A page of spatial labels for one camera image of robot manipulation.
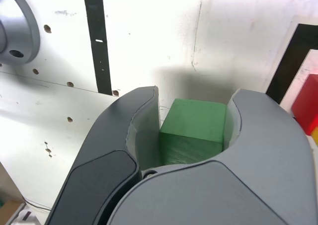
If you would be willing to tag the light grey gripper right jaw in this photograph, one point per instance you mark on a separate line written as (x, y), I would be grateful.
(223, 197)

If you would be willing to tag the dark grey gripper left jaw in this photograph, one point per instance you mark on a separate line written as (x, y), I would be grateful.
(99, 175)

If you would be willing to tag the green cube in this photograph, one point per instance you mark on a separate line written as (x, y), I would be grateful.
(193, 120)

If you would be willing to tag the yellow cube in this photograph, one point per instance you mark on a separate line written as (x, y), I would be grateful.
(315, 133)

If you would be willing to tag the red cube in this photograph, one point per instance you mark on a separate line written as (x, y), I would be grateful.
(308, 105)

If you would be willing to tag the black tape square outline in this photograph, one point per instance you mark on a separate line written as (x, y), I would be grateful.
(298, 36)

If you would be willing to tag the brown cardboard box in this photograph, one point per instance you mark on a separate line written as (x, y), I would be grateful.
(10, 210)

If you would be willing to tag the black tape strip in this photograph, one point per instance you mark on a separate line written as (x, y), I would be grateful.
(98, 48)

